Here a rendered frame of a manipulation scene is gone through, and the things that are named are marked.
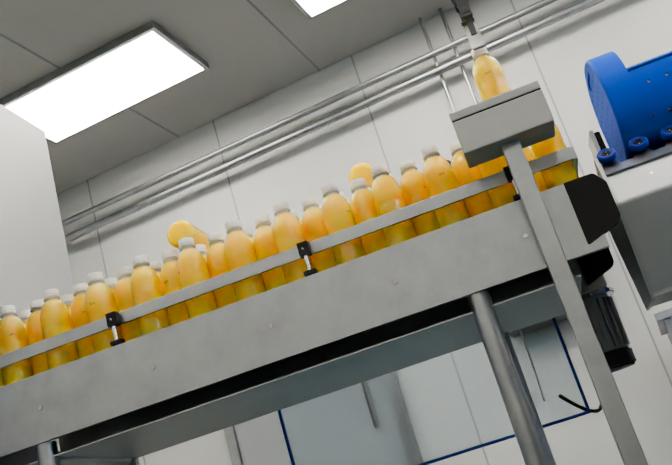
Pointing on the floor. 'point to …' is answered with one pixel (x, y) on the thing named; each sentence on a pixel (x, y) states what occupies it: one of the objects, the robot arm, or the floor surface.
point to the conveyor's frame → (322, 338)
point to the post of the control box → (574, 307)
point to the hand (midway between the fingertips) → (475, 40)
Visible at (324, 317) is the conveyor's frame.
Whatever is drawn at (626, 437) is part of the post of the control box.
